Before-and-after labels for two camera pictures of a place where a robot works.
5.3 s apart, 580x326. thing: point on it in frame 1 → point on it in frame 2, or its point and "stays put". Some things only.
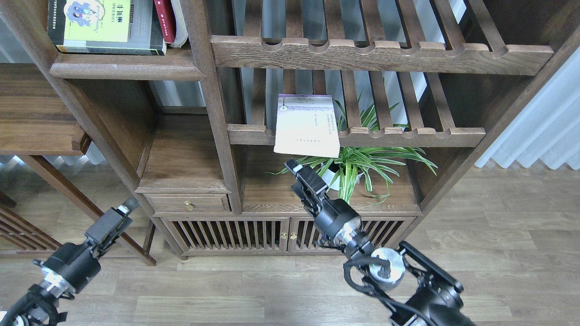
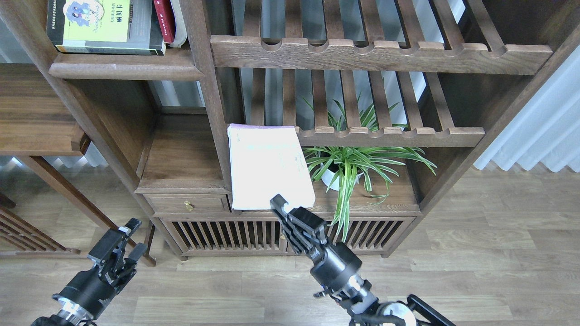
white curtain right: [546, 126] stays put
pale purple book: [306, 125] → [266, 160]
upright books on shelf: [181, 30] stays put
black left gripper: [70, 268] → [92, 290]
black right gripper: [336, 218] → [332, 264]
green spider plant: [374, 165] stays put
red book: [167, 20] stays put
